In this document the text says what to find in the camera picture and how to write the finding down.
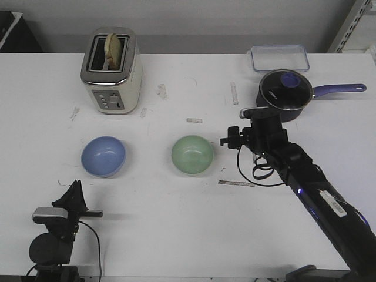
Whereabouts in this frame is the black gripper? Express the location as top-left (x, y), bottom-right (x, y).
top-left (45, 180), bottom-right (103, 242)
top-left (220, 113), bottom-right (287, 154)

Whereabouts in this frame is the green bowl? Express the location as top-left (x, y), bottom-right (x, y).
top-left (171, 135), bottom-right (214, 175)

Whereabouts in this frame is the blue bowl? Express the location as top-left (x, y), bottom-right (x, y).
top-left (81, 136), bottom-right (126, 178)

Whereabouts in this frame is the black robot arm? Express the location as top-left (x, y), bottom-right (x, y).
top-left (29, 180), bottom-right (103, 281)
top-left (220, 110), bottom-right (375, 277)

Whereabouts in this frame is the dark blue saucepan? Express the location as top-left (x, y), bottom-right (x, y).
top-left (256, 84), bottom-right (367, 122)

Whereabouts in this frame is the glass pot lid blue knob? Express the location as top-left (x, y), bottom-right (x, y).
top-left (259, 69), bottom-right (313, 110)

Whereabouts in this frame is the clear plastic food container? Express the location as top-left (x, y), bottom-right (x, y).
top-left (247, 45), bottom-right (310, 72)

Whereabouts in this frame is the cream and chrome toaster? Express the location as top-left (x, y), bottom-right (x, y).
top-left (80, 27), bottom-right (143, 115)

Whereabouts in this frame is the slice of toast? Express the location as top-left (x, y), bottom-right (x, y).
top-left (104, 33), bottom-right (122, 71)

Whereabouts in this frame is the white slotted shelf upright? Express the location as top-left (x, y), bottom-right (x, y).
top-left (327, 1), bottom-right (375, 53)

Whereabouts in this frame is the black box in corner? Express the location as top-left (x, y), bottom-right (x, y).
top-left (1, 11), bottom-right (43, 53)

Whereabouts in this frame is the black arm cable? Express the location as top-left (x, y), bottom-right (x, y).
top-left (236, 143), bottom-right (287, 188)
top-left (76, 220), bottom-right (103, 279)

